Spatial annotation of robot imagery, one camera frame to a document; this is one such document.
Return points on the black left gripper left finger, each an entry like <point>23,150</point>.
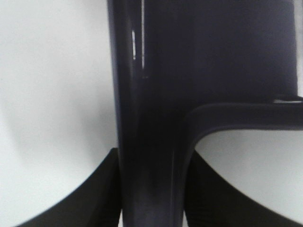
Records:
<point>95,203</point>

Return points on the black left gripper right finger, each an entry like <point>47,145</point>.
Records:
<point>210,201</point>

